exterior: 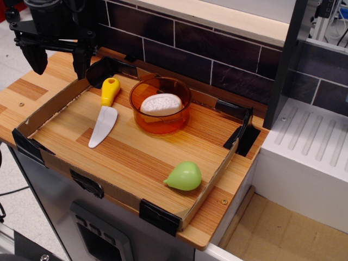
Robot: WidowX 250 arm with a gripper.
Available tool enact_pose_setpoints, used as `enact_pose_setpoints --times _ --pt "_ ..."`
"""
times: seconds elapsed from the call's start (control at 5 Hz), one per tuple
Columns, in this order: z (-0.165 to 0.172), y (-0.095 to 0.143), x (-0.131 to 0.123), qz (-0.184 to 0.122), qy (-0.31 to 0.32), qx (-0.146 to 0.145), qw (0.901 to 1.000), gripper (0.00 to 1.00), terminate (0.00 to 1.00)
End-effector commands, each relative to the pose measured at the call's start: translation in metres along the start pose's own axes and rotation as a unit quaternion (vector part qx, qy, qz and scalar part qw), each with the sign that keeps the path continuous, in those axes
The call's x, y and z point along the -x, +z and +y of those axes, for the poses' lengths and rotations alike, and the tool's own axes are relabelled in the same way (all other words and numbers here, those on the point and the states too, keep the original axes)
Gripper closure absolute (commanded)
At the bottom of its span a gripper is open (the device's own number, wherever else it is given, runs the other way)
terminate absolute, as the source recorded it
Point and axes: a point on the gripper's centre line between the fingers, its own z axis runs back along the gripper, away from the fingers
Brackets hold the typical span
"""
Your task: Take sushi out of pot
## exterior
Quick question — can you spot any yellow handled white toy knife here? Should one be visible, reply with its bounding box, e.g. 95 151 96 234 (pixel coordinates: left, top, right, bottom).
88 77 121 148

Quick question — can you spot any black caster wheel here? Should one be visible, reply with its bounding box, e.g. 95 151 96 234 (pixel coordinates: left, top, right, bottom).
3 0 23 23

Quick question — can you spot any white rice sushi toy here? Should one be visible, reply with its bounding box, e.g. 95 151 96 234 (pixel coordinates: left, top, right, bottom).
140 94 183 116

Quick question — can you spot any dark grey vertical post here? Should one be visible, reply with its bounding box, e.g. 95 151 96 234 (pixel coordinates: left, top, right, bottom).
263 1 308 129

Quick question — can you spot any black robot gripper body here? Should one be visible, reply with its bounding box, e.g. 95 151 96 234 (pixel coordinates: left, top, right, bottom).
9 1 96 57

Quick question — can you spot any white toy sink drainboard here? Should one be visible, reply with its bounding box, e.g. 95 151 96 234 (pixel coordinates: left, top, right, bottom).
252 99 347 232

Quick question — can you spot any light wooden shelf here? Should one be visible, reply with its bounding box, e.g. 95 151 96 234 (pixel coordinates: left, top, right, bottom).
128 0 289 47

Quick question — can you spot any green toy pear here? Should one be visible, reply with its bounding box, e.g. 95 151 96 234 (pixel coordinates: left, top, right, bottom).
163 161 202 191

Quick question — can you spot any black cable on floor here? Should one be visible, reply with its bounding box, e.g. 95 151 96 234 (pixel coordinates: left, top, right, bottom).
0 185 29 196

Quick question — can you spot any orange transparent plastic pot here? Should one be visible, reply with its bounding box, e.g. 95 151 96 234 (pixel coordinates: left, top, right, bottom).
129 77 192 134

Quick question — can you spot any grey toy oven front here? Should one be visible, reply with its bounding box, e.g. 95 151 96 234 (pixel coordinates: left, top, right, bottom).
70 202 134 261

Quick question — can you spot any aluminium frame with cables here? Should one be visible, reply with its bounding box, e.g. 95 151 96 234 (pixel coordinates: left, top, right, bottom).
309 0 347 48

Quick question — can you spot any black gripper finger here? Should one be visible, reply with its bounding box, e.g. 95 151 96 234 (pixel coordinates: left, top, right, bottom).
20 43 48 75
72 47 94 80

